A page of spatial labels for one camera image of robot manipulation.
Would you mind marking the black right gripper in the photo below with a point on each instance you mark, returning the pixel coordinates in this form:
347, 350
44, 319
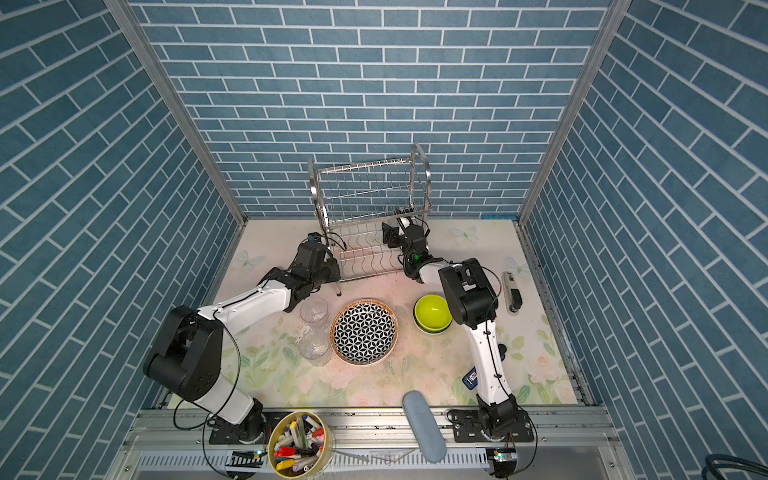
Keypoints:
391, 233

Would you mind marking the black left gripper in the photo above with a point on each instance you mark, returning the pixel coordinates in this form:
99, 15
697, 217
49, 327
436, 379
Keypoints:
333, 266

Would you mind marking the clear pink glass cup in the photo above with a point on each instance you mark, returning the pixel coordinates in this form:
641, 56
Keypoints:
314, 312

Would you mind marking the white patterned large bowl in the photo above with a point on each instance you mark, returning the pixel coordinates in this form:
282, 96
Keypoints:
364, 332

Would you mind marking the lime green small bowl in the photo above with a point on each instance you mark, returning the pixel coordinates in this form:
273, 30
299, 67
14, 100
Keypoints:
431, 314

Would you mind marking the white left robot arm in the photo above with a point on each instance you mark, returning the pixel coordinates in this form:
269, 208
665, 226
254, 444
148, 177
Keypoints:
186, 354

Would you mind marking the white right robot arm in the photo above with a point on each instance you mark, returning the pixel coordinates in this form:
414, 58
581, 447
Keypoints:
472, 302

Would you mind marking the steel two-tier dish rack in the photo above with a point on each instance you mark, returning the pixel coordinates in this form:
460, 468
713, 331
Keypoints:
353, 200

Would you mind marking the blue card device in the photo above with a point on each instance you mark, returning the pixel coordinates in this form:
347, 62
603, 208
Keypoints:
470, 379

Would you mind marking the yellow tin pen holder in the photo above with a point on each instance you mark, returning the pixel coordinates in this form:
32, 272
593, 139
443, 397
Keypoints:
300, 446

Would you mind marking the grey blue oval case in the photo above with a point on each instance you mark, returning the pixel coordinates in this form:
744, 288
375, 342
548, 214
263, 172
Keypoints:
424, 427

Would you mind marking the aluminium corner frame post left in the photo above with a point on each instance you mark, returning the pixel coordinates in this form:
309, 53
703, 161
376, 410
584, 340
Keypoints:
129, 25

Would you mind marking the aluminium corner frame post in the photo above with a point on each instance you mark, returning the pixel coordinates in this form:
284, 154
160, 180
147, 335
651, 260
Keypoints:
596, 55
129, 25

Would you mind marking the aluminium front rail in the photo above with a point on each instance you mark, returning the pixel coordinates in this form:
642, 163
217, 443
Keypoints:
571, 442

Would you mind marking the aluminium corner frame post right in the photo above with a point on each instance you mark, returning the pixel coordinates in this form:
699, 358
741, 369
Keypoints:
596, 55

